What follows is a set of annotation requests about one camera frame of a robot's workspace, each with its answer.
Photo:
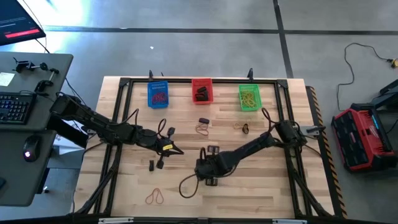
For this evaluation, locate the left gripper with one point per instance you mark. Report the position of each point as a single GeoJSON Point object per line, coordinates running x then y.
{"type": "Point", "coordinates": [152, 141]}

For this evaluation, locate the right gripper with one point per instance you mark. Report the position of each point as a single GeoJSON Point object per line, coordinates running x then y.
{"type": "Point", "coordinates": [213, 166]}

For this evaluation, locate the red rubber band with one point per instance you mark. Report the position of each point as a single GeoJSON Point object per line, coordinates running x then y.
{"type": "Point", "coordinates": [155, 99]}
{"type": "Point", "coordinates": [163, 96]}
{"type": "Point", "coordinates": [196, 128]}
{"type": "Point", "coordinates": [155, 195]}
{"type": "Point", "coordinates": [161, 102]}

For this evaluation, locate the black rubber band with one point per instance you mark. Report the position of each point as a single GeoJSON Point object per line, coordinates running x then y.
{"type": "Point", "coordinates": [203, 99]}
{"type": "Point", "coordinates": [204, 120]}
{"type": "Point", "coordinates": [199, 97]}
{"type": "Point", "coordinates": [202, 90]}
{"type": "Point", "coordinates": [248, 129]}

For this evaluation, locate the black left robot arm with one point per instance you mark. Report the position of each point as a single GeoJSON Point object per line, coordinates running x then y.
{"type": "Point", "coordinates": [93, 119]}

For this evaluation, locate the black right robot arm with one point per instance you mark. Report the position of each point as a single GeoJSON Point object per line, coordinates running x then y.
{"type": "Point", "coordinates": [248, 149]}

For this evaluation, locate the blue plastic basket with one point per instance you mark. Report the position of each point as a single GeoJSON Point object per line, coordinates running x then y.
{"type": "Point", "coordinates": [157, 85]}

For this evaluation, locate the red plastic basket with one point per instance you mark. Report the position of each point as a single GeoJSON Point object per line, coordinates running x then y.
{"type": "Point", "coordinates": [211, 100]}

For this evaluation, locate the black table clamp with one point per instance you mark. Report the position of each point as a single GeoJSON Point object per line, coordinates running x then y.
{"type": "Point", "coordinates": [150, 75]}
{"type": "Point", "coordinates": [250, 74]}

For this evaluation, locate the green plastic basket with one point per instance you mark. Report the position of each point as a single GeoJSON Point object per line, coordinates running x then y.
{"type": "Point", "coordinates": [260, 108]}

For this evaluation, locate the white paper sheet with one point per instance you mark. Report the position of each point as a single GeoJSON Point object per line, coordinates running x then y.
{"type": "Point", "coordinates": [70, 146]}

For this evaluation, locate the black desk support bar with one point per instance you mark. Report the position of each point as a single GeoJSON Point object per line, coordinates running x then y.
{"type": "Point", "coordinates": [66, 132]}

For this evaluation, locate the yellow black hazard strip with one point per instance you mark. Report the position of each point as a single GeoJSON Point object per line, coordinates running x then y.
{"type": "Point", "coordinates": [334, 174]}

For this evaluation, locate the black computer mouse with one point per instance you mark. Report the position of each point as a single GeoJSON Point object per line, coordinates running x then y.
{"type": "Point", "coordinates": [31, 149]}

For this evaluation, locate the black desk clamp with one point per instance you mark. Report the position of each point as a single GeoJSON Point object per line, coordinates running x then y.
{"type": "Point", "coordinates": [42, 85]}
{"type": "Point", "coordinates": [21, 66]}

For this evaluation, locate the red and black toolbox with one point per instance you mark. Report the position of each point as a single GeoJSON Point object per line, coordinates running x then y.
{"type": "Point", "coordinates": [357, 143]}

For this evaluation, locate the dark grey desk top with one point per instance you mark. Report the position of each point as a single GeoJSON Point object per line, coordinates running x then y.
{"type": "Point", "coordinates": [28, 81]}
{"type": "Point", "coordinates": [18, 174]}

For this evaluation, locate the black keyboard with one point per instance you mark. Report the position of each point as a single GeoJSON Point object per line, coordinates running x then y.
{"type": "Point", "coordinates": [15, 109]}

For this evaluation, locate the pale sticky note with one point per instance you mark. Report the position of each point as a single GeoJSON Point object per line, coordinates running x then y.
{"type": "Point", "coordinates": [6, 79]}

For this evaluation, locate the black floor stand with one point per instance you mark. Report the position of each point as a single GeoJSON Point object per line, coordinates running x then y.
{"type": "Point", "coordinates": [388, 101]}

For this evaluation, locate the black screen with red bar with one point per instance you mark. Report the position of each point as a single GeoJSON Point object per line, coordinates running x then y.
{"type": "Point", "coordinates": [18, 18]}

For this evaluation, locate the black aluminium table frame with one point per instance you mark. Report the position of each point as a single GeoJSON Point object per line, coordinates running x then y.
{"type": "Point", "coordinates": [227, 81]}

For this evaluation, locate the white metal bracket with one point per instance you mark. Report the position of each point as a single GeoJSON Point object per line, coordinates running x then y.
{"type": "Point", "coordinates": [289, 221]}
{"type": "Point", "coordinates": [115, 220]}

